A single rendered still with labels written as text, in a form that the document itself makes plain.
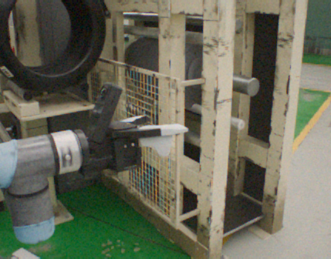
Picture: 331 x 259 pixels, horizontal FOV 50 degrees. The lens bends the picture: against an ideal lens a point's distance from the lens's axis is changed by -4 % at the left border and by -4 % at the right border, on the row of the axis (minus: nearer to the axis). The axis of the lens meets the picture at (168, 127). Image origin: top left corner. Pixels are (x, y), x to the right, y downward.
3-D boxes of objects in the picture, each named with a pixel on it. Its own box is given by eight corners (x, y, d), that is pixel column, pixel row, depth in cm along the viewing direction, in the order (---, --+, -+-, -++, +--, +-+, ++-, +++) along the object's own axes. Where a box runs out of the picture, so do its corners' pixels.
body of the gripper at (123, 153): (128, 157, 78) (73, 169, 72) (124, 117, 76) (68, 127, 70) (146, 166, 71) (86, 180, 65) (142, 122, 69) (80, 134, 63)
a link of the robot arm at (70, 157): (45, 130, 68) (57, 138, 61) (69, 126, 70) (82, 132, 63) (51, 169, 69) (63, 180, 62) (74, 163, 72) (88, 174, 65)
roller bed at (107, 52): (78, 68, 225) (75, 19, 215) (99, 65, 233) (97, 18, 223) (91, 73, 210) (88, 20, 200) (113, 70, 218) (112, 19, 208)
